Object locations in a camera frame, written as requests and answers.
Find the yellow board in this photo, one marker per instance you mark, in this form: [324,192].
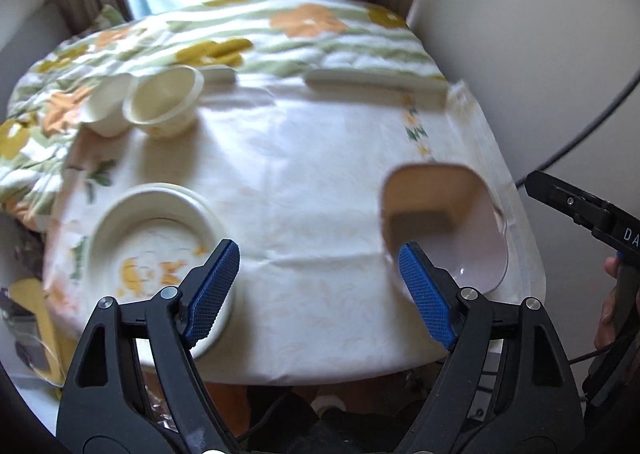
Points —
[35,314]

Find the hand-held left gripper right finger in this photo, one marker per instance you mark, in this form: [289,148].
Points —
[427,294]

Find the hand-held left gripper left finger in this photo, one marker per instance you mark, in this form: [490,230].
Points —
[212,289]

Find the green patterned pillow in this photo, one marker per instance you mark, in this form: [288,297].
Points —
[110,16]

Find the yellow cartoon plate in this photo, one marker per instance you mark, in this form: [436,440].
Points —
[150,254]

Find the floral striped blanket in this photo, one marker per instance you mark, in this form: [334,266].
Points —
[165,41]

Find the cream round bowl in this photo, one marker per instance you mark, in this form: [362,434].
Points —
[160,101]

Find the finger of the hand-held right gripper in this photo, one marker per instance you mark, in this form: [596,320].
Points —
[570,199]

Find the person's right hand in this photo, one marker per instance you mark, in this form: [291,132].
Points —
[606,319]

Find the small white bowl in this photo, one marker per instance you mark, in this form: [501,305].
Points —
[105,106]

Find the white tablecloth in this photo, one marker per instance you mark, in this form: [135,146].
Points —
[310,184]

